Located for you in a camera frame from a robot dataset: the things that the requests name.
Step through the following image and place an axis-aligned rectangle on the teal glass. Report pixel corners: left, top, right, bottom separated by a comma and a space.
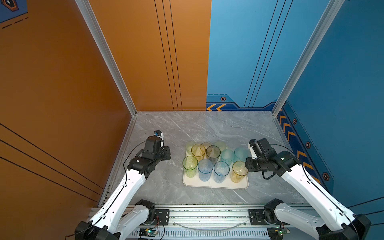
234, 147, 250, 162
221, 149, 235, 166

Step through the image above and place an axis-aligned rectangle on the tall yellow glass back row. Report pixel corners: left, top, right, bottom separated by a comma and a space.
231, 161, 249, 183

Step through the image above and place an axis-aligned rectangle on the short pale green glass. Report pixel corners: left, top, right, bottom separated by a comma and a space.
186, 141, 197, 154

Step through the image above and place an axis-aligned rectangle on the tall green glass back row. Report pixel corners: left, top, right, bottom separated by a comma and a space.
183, 156, 198, 178

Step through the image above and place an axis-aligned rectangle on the tall amber glass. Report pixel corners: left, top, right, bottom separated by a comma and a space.
191, 144, 206, 162

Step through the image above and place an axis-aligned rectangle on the tall grey-blue glass back row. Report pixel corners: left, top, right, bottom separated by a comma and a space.
213, 161, 230, 184

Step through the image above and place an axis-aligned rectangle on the short light green glass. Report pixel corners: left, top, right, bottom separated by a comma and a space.
214, 141, 227, 152

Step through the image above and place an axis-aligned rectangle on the tall blue glass back row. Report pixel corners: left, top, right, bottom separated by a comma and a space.
198, 159, 214, 182

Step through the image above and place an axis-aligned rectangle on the dark smoky grey glass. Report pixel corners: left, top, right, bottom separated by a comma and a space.
206, 145, 221, 164

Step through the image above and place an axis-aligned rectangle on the short yellow glass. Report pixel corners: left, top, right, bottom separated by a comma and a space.
202, 142, 212, 149

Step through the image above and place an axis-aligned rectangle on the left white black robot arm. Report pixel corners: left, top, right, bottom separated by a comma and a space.
74, 131, 171, 240

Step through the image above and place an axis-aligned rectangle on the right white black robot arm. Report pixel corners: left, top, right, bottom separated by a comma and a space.
245, 139, 371, 240

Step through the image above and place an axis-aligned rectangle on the white rectangular plastic tray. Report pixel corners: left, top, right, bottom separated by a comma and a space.
183, 151, 249, 190

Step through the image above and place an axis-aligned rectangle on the right green circuit board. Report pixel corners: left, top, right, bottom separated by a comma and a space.
267, 228, 291, 240

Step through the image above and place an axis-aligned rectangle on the green circuit board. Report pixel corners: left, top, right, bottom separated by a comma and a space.
267, 228, 291, 240
138, 229, 159, 239

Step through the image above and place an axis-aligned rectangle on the left green circuit board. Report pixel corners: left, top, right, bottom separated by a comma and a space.
138, 229, 159, 239

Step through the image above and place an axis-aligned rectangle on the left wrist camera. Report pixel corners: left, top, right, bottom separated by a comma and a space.
154, 130, 164, 148

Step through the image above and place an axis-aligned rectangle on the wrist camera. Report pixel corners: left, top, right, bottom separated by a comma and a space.
154, 130, 164, 148
248, 140, 259, 159

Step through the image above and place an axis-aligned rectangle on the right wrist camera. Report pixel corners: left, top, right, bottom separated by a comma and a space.
248, 140, 259, 159

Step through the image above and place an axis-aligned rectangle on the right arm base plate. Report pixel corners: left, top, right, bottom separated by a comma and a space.
248, 209, 282, 226

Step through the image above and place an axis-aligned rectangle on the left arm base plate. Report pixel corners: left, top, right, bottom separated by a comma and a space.
141, 209, 170, 226

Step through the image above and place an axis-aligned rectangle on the aluminium front rail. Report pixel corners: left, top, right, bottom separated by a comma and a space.
77, 204, 343, 240

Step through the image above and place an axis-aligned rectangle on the left aluminium corner post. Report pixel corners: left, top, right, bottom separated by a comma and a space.
74, 0, 138, 117

